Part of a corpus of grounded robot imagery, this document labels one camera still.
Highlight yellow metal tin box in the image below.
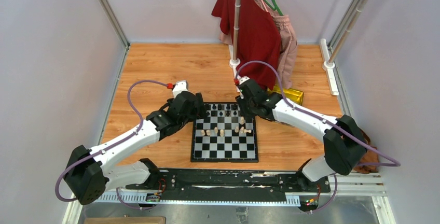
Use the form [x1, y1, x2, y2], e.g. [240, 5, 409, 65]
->
[266, 85, 304, 105]

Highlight black white chess board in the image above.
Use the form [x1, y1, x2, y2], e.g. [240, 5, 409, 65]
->
[190, 102, 259, 162]

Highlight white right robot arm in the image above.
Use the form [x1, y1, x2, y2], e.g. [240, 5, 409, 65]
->
[236, 76, 367, 192]

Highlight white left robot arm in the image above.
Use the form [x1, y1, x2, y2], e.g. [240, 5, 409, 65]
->
[64, 91, 207, 205]

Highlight white clothes rack stand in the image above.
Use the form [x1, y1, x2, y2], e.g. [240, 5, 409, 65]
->
[229, 0, 241, 79]

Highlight pink garment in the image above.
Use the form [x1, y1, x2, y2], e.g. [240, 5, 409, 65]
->
[237, 0, 298, 89]

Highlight red t-shirt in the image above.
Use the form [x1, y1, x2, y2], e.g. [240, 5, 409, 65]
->
[212, 0, 281, 69]

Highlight white right rack foot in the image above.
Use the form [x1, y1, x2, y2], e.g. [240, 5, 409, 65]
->
[319, 38, 339, 96]

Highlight brown cloth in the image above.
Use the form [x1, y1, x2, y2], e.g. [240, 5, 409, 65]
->
[353, 130, 379, 174]

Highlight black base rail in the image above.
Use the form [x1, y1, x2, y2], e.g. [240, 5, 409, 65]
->
[125, 168, 331, 206]

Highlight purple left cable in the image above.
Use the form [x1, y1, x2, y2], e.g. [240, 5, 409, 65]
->
[54, 79, 173, 211]

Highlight purple cable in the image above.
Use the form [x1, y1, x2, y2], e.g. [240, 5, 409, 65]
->
[54, 79, 173, 211]
[235, 60, 402, 213]

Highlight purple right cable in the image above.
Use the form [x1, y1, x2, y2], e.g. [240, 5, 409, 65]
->
[235, 60, 402, 213]

